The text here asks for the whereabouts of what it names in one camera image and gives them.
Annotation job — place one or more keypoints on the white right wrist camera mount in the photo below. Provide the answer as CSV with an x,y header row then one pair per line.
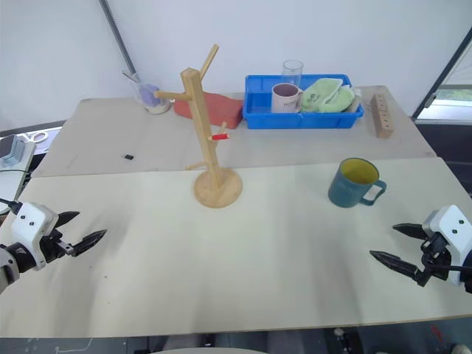
x,y
450,226

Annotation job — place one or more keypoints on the green cloth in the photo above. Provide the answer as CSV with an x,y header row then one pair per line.
x,y
328,96

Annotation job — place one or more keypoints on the clear drinking glass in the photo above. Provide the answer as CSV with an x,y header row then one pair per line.
x,y
292,72

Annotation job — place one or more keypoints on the wooden mug tree stand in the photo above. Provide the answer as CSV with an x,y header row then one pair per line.
x,y
204,136

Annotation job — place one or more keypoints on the clear measuring jug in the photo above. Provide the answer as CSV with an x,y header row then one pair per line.
x,y
151,96

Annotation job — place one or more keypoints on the red cloth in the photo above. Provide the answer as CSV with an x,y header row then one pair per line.
x,y
215,107

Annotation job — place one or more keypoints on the pink and white mug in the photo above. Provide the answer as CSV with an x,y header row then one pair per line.
x,y
283,102

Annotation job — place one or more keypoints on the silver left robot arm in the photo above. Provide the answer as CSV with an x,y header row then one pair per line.
x,y
8,271

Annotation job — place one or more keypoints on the blue plastic bin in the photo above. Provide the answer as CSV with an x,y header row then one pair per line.
x,y
295,121

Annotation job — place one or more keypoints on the grey box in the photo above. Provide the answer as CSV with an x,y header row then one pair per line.
x,y
14,151

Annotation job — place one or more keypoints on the grey threaded rod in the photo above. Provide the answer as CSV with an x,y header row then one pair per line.
x,y
118,37

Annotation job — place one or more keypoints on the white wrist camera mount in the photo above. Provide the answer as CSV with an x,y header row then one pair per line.
x,y
450,226
32,221

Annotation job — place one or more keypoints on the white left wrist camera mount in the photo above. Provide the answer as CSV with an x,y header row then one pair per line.
x,y
32,221

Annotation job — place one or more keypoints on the teal mug yellow inside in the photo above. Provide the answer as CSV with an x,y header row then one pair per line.
x,y
348,193

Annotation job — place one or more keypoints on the wooden block with holes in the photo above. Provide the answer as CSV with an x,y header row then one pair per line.
x,y
382,118

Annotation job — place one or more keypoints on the small black object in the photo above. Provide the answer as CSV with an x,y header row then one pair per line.
x,y
128,156

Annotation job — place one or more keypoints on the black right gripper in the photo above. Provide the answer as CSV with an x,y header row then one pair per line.
x,y
437,258

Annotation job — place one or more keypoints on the black tent pole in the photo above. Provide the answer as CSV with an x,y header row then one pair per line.
x,y
440,72

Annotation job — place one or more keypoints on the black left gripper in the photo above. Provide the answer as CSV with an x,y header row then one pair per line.
x,y
53,248

